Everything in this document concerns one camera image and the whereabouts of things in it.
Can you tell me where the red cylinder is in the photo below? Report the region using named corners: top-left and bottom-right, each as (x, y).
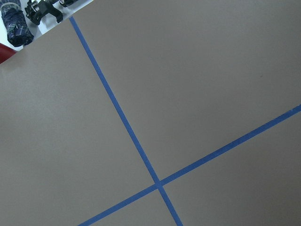
top-left (0, 43), bottom-right (16, 64)

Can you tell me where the black tripod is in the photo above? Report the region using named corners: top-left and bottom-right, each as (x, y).
top-left (24, 0), bottom-right (78, 25)

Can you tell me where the blue plaid cloth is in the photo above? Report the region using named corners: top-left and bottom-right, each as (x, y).
top-left (0, 0), bottom-right (34, 47)

